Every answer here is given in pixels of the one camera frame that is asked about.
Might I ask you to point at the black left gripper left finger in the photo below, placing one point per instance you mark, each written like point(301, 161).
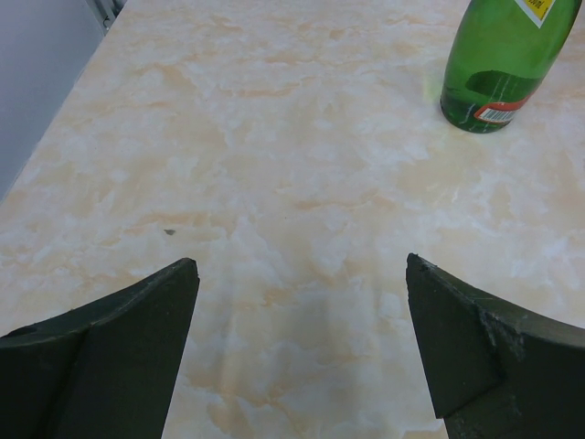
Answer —
point(103, 370)

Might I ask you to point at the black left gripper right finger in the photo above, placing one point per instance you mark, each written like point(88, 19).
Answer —
point(494, 369)

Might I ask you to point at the green glass bottle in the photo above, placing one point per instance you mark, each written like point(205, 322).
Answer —
point(501, 53)

